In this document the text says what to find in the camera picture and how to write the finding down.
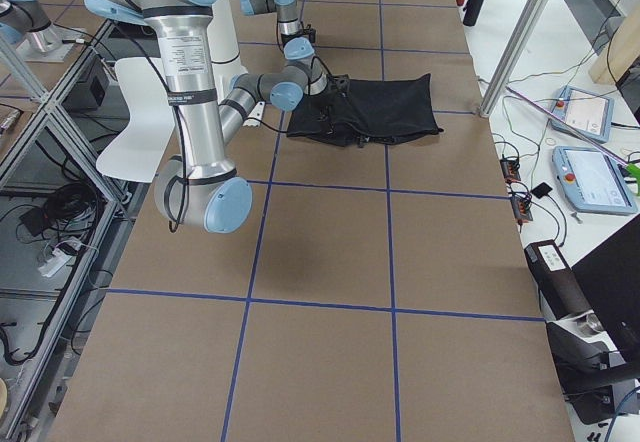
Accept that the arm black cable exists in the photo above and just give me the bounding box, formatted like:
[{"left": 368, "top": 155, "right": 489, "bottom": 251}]
[{"left": 167, "top": 54, "right": 351, "bottom": 233}]

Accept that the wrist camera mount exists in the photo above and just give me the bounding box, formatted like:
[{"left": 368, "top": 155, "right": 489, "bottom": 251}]
[
  {"left": 301, "top": 24, "right": 316, "bottom": 44},
  {"left": 331, "top": 75, "right": 350, "bottom": 93}
]

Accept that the brown cardboard piece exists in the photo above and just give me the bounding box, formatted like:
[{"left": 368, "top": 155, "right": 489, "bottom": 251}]
[{"left": 588, "top": 5, "right": 639, "bottom": 85}]

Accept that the black monitor stand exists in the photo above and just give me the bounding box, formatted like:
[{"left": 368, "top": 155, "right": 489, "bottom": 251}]
[{"left": 546, "top": 217, "right": 639, "bottom": 424}]

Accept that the orange black connector module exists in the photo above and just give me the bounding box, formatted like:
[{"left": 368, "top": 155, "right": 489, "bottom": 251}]
[{"left": 499, "top": 158, "right": 521, "bottom": 183}]

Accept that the black cable on white table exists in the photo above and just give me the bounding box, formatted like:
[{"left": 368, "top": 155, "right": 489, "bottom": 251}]
[{"left": 492, "top": 11, "right": 640, "bottom": 243}]

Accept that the dark brown box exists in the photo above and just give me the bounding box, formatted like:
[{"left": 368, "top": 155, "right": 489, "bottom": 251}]
[{"left": 524, "top": 240, "right": 591, "bottom": 319}]

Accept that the white plastic chair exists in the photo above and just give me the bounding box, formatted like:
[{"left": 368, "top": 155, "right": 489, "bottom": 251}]
[{"left": 96, "top": 57, "right": 174, "bottom": 183}]

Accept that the black graphic t-shirt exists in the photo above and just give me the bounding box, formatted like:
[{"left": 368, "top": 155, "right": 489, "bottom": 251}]
[{"left": 286, "top": 73, "right": 443, "bottom": 147}]

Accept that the teach pendant with red button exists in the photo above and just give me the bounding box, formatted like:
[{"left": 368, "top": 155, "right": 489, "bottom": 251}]
[{"left": 552, "top": 146, "right": 638, "bottom": 215}]

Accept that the metal reacher grabber tool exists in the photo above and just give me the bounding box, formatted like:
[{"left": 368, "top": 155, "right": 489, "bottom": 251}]
[{"left": 505, "top": 86, "right": 640, "bottom": 184}]

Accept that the aluminium profile post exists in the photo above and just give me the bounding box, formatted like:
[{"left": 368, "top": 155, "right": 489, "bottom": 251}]
[{"left": 478, "top": 0, "right": 548, "bottom": 118}]

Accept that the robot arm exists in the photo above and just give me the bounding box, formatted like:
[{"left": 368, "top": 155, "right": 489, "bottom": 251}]
[
  {"left": 240, "top": 0, "right": 307, "bottom": 47},
  {"left": 84, "top": 0, "right": 333, "bottom": 233}
]

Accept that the black water bottle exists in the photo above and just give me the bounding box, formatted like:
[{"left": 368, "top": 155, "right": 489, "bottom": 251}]
[{"left": 462, "top": 0, "right": 484, "bottom": 27}]

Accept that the white power strip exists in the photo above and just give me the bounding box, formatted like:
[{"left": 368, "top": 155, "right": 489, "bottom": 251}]
[{"left": 38, "top": 245, "right": 79, "bottom": 278}]

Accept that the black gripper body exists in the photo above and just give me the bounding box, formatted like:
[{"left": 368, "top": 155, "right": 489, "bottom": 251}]
[{"left": 317, "top": 81, "right": 349, "bottom": 112}]

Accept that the bundle of black cables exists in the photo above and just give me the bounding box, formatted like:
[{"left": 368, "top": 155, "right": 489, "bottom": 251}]
[{"left": 19, "top": 181, "right": 104, "bottom": 243}]

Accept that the neighbouring robot arm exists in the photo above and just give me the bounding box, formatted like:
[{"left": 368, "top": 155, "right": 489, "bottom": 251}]
[{"left": 1, "top": 0, "right": 51, "bottom": 45}]

